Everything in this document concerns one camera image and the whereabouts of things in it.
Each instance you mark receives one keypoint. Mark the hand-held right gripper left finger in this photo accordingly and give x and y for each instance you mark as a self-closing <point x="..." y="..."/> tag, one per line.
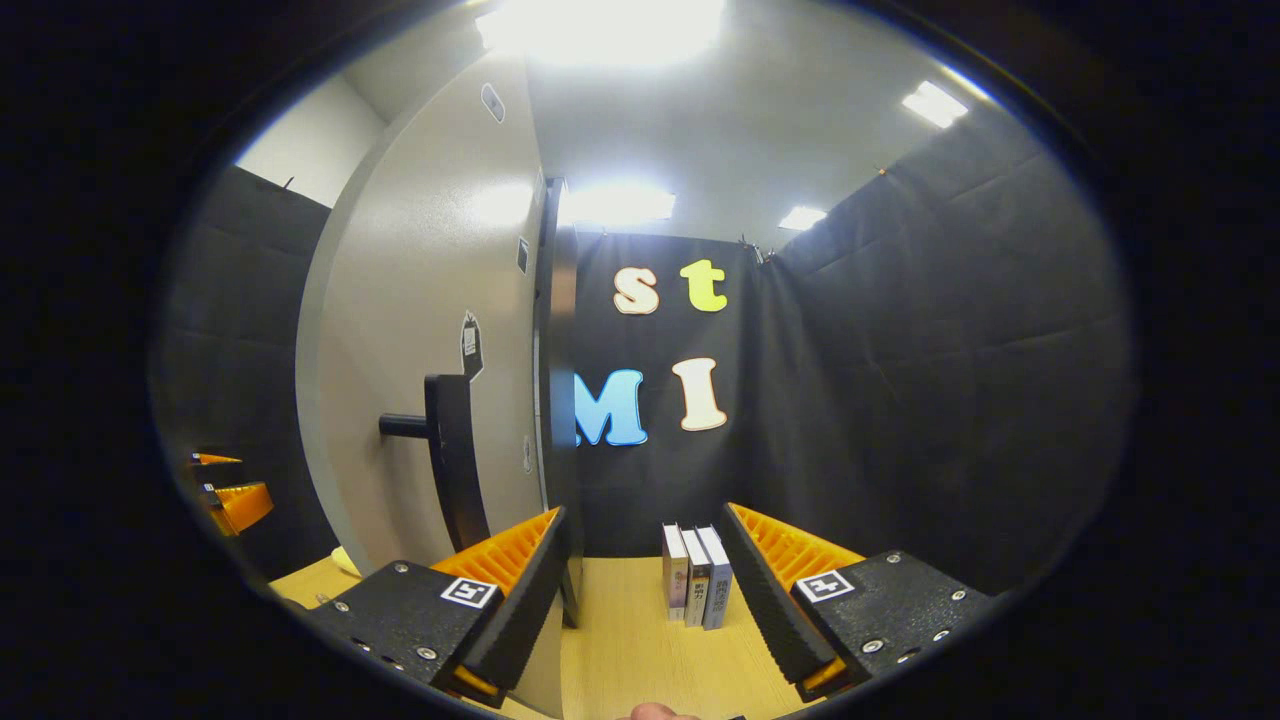
<point x="530" y="590"/>

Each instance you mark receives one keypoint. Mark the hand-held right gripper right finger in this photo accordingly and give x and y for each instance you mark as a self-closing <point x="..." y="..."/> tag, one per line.
<point x="765" y="595"/>

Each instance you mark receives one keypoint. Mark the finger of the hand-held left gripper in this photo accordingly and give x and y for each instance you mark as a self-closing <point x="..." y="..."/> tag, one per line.
<point x="240" y="505"/>
<point x="215" y="460"/>

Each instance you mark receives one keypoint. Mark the dark grey cabinet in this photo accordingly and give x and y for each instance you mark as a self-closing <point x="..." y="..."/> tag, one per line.
<point x="565" y="400"/>

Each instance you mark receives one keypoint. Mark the beige cabinet door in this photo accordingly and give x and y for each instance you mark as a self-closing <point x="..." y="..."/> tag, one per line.
<point x="400" y="300"/>

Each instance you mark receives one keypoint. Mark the paperback book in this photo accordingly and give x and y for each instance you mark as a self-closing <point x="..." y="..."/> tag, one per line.
<point x="718" y="585"/>
<point x="696" y="585"/>
<point x="675" y="575"/>

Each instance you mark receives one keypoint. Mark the pale yellow soft toy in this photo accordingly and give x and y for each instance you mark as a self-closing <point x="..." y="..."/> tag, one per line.
<point x="347" y="562"/>

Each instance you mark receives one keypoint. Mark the black backdrop cloth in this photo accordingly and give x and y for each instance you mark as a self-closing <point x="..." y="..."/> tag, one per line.
<point x="900" y="400"/>

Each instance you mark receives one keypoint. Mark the ceiling light panel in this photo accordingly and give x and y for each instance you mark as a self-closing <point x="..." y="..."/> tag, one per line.
<point x="600" y="30"/>
<point x="935" y="103"/>
<point x="803" y="217"/>
<point x="618" y="205"/>

